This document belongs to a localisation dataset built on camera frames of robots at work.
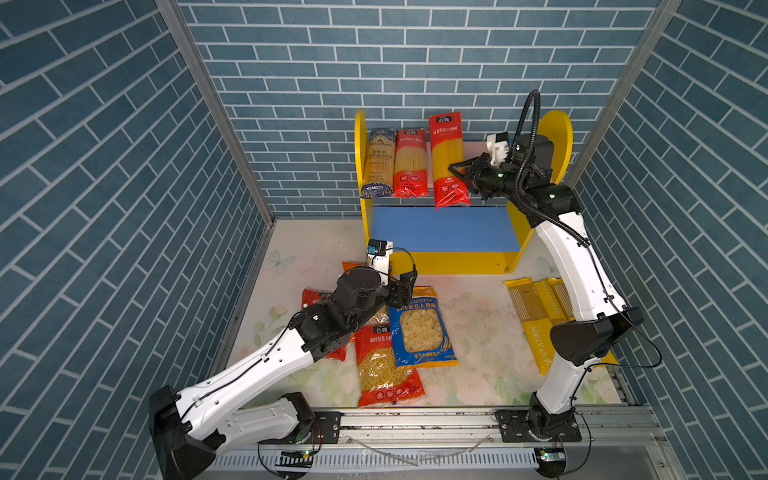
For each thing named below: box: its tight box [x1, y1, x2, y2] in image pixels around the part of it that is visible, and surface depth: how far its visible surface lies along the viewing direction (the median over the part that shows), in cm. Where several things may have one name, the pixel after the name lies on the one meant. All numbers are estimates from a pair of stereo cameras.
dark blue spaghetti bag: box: [360, 127, 398, 199], surface depth 76 cm
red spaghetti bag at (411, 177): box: [392, 129, 429, 198], surface depth 76 cm
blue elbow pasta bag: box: [388, 286, 459, 369], surface depth 87 cm
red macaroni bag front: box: [355, 310, 426, 408], surface depth 82 cm
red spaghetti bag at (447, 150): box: [428, 112, 471, 211], surface depth 72 cm
